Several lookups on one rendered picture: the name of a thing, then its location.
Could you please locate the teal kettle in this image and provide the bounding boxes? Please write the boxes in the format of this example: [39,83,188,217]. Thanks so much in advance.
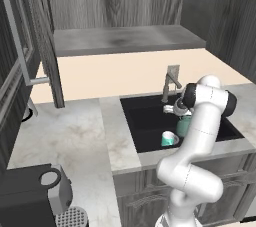
[175,114,194,139]

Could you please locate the teal cup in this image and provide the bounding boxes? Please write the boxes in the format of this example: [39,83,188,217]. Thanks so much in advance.
[161,130,181,148]

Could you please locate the dark wooden cabinet door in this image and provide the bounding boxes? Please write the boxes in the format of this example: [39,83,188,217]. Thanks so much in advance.
[30,0,66,110]
[204,0,256,85]

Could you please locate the grey wooden base cabinet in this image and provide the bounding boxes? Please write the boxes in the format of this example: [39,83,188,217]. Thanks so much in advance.
[112,152,256,227]

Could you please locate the black sink basin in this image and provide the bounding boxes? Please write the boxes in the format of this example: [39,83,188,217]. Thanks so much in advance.
[119,92,246,155]

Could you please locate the grey base cabinet handle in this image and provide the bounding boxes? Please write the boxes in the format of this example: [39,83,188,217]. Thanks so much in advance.
[126,192,168,210]
[220,170,256,187]

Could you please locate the grey metal tap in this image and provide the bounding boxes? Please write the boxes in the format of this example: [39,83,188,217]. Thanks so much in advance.
[161,64,184,104]

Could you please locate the black grey coffee machine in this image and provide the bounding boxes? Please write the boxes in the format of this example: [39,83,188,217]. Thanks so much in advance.
[0,162,91,227]

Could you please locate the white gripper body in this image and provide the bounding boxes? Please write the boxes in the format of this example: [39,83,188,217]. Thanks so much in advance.
[162,103,184,117]

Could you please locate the dark tall cabinet grey rails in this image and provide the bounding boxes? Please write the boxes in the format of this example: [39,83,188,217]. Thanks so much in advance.
[0,0,42,174]

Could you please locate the long grey door handle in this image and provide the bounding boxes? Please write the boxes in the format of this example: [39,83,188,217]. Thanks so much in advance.
[2,0,52,88]

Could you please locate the grey wooden wall cabinet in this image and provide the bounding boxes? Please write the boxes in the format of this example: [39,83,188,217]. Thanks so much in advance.
[39,0,222,58]

